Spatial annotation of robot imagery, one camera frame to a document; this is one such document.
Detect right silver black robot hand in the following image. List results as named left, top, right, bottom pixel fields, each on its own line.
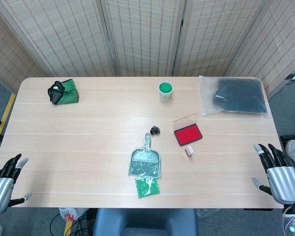
left=251, top=143, right=295, bottom=205

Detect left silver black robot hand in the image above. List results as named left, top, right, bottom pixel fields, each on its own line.
left=0, top=153, right=32, bottom=216

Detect blue chair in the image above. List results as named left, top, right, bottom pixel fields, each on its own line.
left=92, top=208, right=199, bottom=236

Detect red ink pad case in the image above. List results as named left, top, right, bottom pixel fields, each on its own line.
left=173, top=113, right=203, bottom=147

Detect packaged grey dustpan brush set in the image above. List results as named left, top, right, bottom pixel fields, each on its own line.
left=127, top=132, right=163, bottom=179

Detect green white packet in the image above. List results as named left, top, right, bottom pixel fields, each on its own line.
left=134, top=176, right=161, bottom=199

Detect woven folding screen panel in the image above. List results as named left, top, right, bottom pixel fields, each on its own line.
left=224, top=0, right=295, bottom=99
left=0, top=4, right=48, bottom=94
left=0, top=0, right=119, bottom=78
left=100, top=0, right=188, bottom=78
left=172, top=0, right=271, bottom=78

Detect clear bag with black cloth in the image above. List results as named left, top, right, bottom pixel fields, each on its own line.
left=199, top=75, right=269, bottom=117

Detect red white plastic bag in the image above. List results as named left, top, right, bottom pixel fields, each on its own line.
left=59, top=207, right=87, bottom=221

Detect green paper cup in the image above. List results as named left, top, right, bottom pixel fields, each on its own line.
left=158, top=81, right=174, bottom=101

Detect green pouch with black strap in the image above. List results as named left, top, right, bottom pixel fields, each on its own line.
left=47, top=78, right=80, bottom=106

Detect black floor cables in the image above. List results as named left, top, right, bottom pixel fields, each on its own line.
left=50, top=211, right=95, bottom=236

